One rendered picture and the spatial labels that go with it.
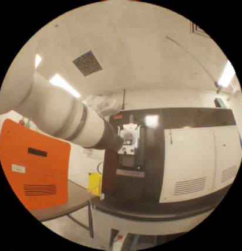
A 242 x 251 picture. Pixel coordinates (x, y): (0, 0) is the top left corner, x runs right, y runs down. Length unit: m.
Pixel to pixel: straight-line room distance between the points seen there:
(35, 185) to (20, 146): 0.20
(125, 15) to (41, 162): 1.88
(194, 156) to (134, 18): 1.82
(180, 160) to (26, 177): 0.80
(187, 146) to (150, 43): 1.64
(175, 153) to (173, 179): 0.16
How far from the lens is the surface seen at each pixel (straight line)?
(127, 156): 0.47
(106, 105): 0.16
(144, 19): 1.71
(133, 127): 0.49
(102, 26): 1.75
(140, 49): 1.78
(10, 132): 0.45
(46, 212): 0.59
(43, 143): 0.48
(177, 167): 0.55
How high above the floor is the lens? 1.11
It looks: 20 degrees up
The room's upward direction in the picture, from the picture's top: 5 degrees clockwise
